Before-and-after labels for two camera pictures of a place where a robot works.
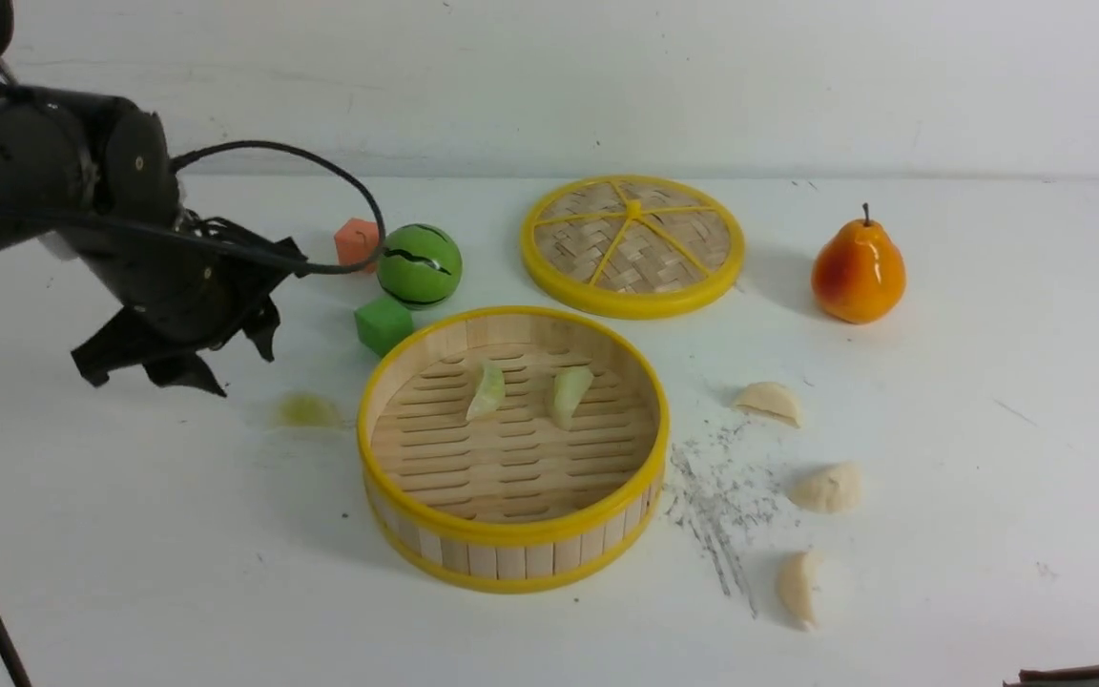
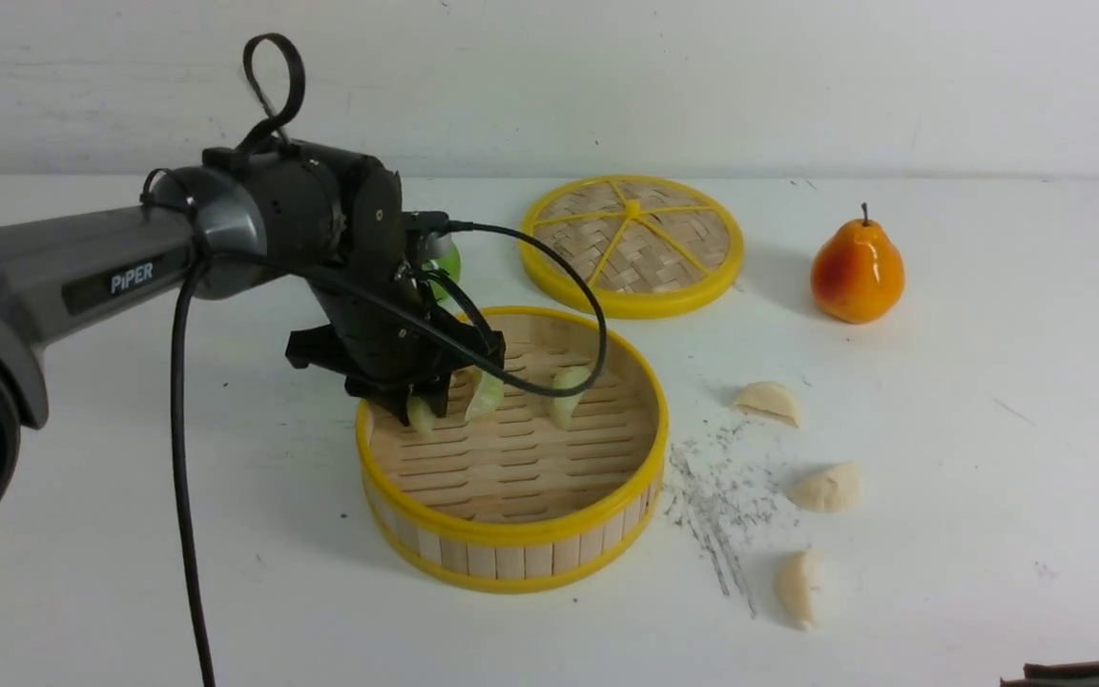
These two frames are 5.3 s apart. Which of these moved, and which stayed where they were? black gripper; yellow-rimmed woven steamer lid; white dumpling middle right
Moved: black gripper
Stayed: white dumpling middle right; yellow-rimmed woven steamer lid
